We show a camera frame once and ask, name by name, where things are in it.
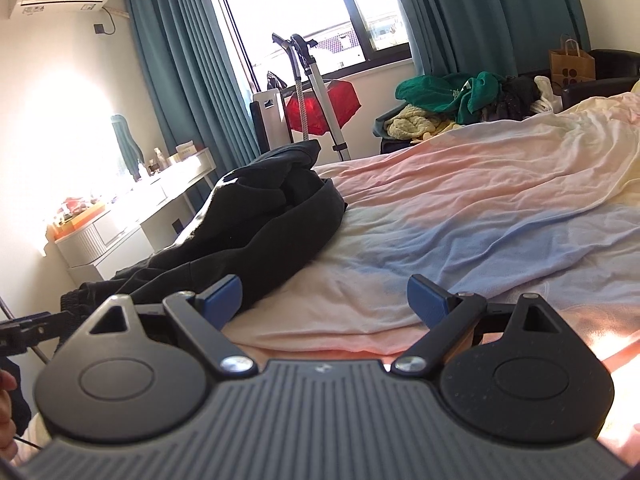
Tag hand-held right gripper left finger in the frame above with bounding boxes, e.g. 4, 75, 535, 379
75, 275, 258, 377

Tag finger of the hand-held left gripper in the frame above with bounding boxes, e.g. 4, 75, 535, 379
0, 310, 76, 358

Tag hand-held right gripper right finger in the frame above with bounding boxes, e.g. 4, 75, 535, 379
391, 274, 573, 375

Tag black clothes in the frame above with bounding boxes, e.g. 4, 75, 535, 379
60, 140, 348, 331

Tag dark clothes pile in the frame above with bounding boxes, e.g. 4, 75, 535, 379
480, 76, 543, 122

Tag person's left hand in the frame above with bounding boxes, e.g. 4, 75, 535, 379
0, 371, 20, 463

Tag white ribbed storage box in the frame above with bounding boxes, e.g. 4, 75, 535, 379
54, 207, 131, 268

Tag pastel bed blanket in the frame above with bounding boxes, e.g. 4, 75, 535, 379
220, 92, 640, 361

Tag orange tray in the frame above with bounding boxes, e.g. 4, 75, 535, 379
47, 197, 108, 241

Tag white desk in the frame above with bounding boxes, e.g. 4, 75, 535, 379
42, 152, 218, 281

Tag yellow knitted cloth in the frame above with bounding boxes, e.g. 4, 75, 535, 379
387, 104, 458, 141

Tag desk mirror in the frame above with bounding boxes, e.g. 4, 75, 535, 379
111, 114, 146, 181

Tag white air purifier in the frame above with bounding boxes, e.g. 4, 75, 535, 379
250, 89, 296, 153

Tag red garment on stand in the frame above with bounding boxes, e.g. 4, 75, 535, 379
285, 79, 362, 137

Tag green garment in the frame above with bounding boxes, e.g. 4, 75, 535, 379
395, 71, 516, 126

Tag garment steamer stand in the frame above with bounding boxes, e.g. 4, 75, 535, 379
271, 32, 351, 163

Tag white cloth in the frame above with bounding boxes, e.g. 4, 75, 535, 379
532, 76, 568, 113

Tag teal curtain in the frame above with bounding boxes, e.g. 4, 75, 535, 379
121, 0, 261, 191
387, 0, 591, 83

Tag brown paper bag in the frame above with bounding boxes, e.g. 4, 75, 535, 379
549, 35, 597, 96

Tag black armchair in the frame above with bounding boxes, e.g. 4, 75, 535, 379
560, 49, 640, 111

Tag window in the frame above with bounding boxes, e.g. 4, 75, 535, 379
210, 0, 413, 106

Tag wall socket with cable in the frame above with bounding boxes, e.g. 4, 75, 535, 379
94, 7, 118, 36

